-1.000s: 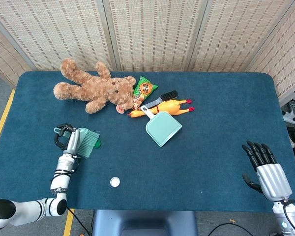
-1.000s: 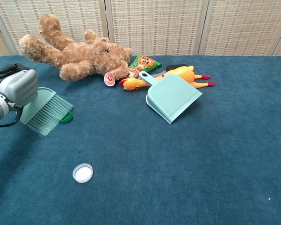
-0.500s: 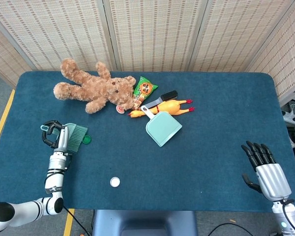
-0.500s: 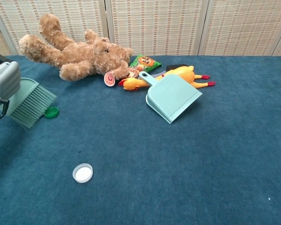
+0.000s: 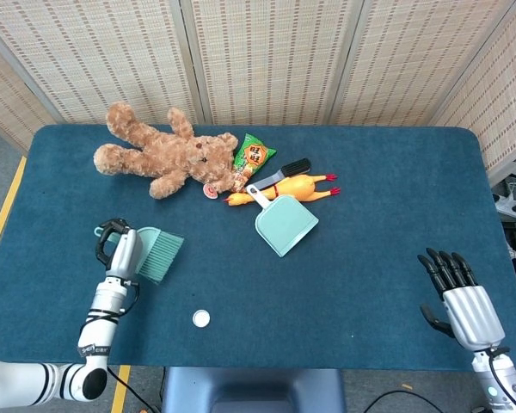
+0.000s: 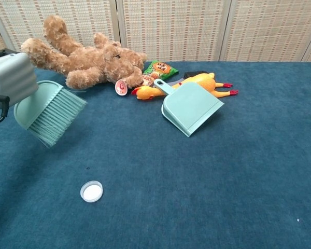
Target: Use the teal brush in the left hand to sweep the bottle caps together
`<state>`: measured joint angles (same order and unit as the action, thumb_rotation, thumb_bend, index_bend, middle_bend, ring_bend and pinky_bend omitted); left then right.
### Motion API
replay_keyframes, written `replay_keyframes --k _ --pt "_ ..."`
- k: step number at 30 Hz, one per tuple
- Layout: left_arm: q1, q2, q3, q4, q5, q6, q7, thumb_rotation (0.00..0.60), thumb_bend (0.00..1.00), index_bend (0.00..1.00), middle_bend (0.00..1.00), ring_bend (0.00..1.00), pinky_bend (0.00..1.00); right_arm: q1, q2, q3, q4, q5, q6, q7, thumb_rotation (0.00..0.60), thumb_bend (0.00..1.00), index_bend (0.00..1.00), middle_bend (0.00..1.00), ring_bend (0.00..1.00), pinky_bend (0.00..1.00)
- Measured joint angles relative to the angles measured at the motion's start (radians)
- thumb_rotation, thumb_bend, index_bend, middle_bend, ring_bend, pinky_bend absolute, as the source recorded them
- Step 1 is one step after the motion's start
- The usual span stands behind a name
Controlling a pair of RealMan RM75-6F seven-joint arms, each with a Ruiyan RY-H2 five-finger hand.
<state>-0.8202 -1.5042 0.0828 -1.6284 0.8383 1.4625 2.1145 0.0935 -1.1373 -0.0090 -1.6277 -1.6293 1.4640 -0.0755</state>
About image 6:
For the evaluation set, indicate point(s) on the small teal hand broom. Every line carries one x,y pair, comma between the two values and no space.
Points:
49,114

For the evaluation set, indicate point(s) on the round pink hang tag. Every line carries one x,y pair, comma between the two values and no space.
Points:
121,87

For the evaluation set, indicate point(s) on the brown plush teddy bear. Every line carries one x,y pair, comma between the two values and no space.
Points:
93,64

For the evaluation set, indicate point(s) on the yellow rubber chicken toy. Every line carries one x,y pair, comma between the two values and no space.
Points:
204,81

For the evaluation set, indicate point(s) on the white bottle cap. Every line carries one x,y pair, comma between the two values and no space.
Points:
91,192

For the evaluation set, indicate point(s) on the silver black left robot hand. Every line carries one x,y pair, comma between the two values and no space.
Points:
13,75

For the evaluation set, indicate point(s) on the blue carpet table cover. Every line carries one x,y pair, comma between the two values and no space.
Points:
197,181

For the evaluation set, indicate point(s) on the small teal dustpan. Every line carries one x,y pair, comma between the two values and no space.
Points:
189,109

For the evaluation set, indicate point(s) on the green orange snack bag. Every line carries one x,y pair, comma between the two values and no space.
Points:
159,68

